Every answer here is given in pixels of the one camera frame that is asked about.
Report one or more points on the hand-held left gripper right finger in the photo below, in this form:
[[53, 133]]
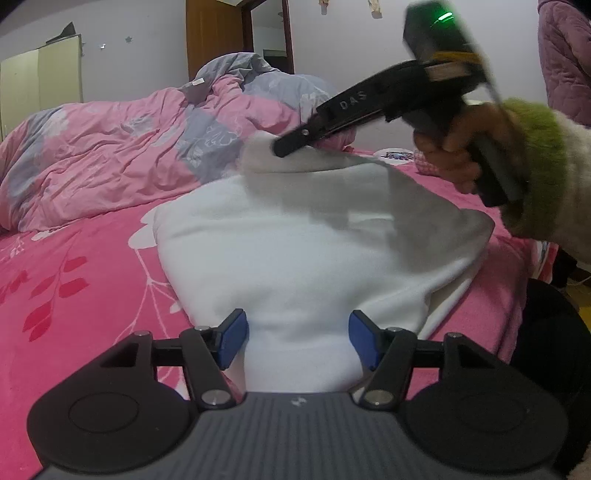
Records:
[[364, 341]]

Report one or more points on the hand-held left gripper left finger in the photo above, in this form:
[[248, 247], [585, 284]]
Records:
[[235, 339]]

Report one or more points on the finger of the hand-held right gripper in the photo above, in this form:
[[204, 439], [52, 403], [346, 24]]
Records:
[[346, 106]]

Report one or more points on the white hoodie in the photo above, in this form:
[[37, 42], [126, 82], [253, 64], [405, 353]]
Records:
[[300, 258]]

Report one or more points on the person's right hand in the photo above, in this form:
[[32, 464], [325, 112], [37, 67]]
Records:
[[452, 161]]

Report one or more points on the pink checked folded garment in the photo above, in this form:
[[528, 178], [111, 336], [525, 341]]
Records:
[[421, 168]]

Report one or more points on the wooden door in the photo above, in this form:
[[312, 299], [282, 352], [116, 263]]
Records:
[[217, 41]]

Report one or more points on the pink floral bed blanket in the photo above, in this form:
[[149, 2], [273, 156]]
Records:
[[69, 258]]

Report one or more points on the dark cloth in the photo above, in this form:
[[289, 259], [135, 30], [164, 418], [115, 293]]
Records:
[[558, 369]]

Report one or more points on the pink floral duvet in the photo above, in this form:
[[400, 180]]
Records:
[[115, 138]]

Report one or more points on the pale yellow wardrobe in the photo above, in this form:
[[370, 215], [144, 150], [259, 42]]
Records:
[[41, 87]]

